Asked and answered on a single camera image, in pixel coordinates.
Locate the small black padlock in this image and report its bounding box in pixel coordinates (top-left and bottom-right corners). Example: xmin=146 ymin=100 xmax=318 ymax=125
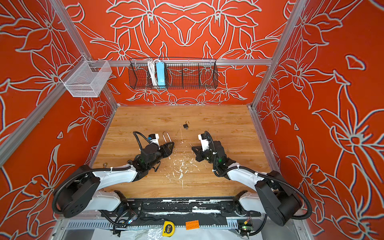
xmin=183 ymin=121 xmax=190 ymax=130

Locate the blue white box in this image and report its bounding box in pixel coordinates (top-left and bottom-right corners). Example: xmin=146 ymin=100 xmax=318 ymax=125
xmin=156 ymin=62 xmax=166 ymax=88

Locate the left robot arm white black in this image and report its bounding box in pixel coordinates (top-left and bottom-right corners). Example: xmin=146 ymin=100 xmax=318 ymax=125
xmin=52 ymin=131 xmax=175 ymax=218

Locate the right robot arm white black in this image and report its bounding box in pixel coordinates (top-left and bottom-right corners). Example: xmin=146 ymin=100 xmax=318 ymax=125
xmin=192 ymin=131 xmax=312 ymax=226

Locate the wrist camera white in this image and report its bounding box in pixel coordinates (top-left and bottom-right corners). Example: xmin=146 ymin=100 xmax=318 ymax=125
xmin=198 ymin=134 xmax=210 ymax=152
xmin=148 ymin=134 xmax=160 ymax=147

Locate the yellow tape measure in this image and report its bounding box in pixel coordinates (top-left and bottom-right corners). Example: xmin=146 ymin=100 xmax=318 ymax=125
xmin=162 ymin=221 xmax=176 ymax=237

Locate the brass padlock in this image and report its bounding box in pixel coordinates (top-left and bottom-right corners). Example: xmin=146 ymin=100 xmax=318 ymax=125
xmin=162 ymin=132 xmax=172 ymax=144

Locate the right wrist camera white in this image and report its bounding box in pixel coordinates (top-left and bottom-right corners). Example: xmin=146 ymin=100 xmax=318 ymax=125
xmin=198 ymin=134 xmax=210 ymax=152

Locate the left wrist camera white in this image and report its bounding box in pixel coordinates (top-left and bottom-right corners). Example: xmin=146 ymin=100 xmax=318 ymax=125
xmin=148 ymin=134 xmax=160 ymax=147

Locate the orange lego brick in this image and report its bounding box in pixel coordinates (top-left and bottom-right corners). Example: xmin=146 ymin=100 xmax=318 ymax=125
xmin=185 ymin=220 xmax=200 ymax=231

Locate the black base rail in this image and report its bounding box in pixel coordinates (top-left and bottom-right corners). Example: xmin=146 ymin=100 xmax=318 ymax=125
xmin=100 ymin=197 xmax=262 ymax=229

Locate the black wire basket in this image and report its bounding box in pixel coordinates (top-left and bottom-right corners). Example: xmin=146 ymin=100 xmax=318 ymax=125
xmin=128 ymin=58 xmax=219 ymax=90

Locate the white cable bundle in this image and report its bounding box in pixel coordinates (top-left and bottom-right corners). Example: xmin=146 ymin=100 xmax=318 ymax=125
xmin=147 ymin=59 xmax=158 ymax=87

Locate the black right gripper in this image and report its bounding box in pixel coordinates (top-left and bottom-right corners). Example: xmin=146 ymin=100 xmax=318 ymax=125
xmin=190 ymin=145 xmax=220 ymax=168

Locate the clear plastic bin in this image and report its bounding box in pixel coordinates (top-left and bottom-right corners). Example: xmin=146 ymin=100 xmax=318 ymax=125
xmin=61 ymin=61 xmax=112 ymax=98

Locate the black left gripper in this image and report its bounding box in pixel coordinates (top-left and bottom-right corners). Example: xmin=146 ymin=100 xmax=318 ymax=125
xmin=147 ymin=141 xmax=174 ymax=171

